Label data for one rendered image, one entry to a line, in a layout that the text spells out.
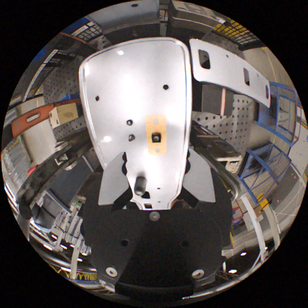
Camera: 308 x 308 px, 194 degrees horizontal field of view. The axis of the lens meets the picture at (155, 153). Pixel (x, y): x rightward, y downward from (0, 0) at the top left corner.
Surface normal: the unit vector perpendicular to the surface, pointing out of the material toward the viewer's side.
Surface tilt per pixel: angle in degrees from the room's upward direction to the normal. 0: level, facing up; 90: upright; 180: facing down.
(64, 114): 90
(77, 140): 90
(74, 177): 90
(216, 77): 0
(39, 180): 81
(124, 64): 0
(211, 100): 0
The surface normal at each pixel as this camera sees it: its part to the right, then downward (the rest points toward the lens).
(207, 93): -0.02, 0.51
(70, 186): 0.98, -0.18
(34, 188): 0.98, 0.04
